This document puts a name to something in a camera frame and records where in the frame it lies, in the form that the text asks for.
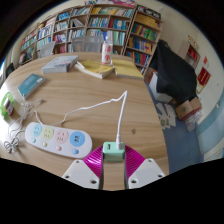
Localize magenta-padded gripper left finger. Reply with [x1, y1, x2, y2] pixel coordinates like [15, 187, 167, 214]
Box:
[61, 144, 105, 190]

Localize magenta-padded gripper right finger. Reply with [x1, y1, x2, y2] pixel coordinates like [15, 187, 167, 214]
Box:
[124, 145, 167, 190]

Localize mint green charger block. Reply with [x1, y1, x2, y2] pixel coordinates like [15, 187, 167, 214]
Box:
[102, 141, 126, 163]

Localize white charger cable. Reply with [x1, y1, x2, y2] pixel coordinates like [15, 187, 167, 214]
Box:
[53, 89, 129, 151]

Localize white pastel-socket power strip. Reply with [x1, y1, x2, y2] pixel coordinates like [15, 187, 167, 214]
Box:
[24, 121, 94, 160]

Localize papers on floor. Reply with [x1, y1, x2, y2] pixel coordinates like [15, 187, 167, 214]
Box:
[154, 101, 178, 131]

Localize cardboard box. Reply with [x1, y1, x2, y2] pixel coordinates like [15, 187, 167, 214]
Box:
[175, 97, 203, 122]

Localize white box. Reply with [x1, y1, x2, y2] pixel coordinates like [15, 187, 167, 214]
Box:
[148, 71, 174, 104]

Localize teal book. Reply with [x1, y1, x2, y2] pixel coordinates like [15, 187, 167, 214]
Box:
[17, 73, 46, 100]

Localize green tape roll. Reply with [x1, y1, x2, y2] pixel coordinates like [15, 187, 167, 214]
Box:
[0, 91, 15, 118]

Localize black cloth cover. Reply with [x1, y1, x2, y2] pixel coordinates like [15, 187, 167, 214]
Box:
[149, 39, 198, 104]

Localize yellow open book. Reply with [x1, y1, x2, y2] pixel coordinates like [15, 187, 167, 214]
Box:
[73, 59, 116, 80]

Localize yellow closed book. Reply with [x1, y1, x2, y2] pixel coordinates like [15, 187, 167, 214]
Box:
[111, 58, 145, 81]

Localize grey book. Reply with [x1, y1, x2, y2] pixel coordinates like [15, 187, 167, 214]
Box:
[41, 54, 80, 75]

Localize red hanging decoration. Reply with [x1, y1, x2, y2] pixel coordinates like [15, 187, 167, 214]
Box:
[197, 66, 212, 88]

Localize white bottle with red label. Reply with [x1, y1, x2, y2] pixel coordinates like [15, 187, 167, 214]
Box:
[101, 35, 114, 65]

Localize dark chair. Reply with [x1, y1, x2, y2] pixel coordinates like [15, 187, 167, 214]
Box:
[4, 62, 16, 79]

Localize grey mesh chair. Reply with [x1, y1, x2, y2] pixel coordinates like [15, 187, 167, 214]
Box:
[37, 40, 56, 59]
[70, 35, 104, 54]

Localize wooden bookshelf unit with books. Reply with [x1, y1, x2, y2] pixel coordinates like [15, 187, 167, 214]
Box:
[18, 0, 165, 76]

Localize small wooden wall shelf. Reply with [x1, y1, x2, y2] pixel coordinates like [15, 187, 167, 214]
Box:
[178, 40, 202, 69]

